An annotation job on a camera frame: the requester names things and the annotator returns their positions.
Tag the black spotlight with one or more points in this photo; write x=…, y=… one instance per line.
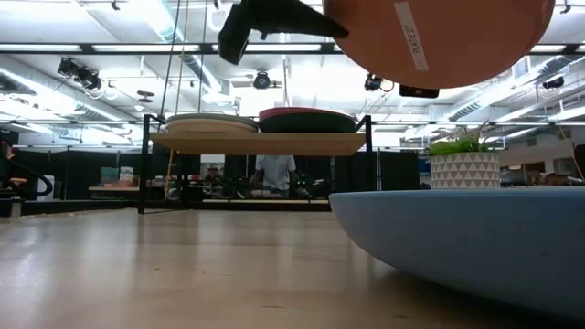
x=372, y=83
x=90, y=81
x=261, y=80
x=68, y=66

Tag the black box device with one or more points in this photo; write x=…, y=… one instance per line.
x=418, y=91

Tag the blue plate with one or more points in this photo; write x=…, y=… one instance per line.
x=457, y=237

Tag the black metal table frame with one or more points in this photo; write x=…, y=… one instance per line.
x=91, y=208

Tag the person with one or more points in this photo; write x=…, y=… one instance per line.
x=212, y=174
x=275, y=171

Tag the magenta plate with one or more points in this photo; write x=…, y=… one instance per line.
x=301, y=110

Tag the succulent in white patterned pot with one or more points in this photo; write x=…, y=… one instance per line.
x=464, y=169

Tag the light teal plate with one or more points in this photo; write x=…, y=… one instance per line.
x=210, y=115

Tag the dark teal plate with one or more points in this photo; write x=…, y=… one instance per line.
x=306, y=124

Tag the wooden shelf with black legs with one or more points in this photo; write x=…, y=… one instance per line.
x=256, y=144

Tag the peach plate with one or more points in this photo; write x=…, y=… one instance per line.
x=210, y=126

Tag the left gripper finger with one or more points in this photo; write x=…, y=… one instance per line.
x=297, y=20

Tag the grey beige plate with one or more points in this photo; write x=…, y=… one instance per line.
x=210, y=119

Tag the orange plate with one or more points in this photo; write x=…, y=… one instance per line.
x=480, y=41

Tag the black dome camera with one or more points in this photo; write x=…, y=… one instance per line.
x=554, y=82

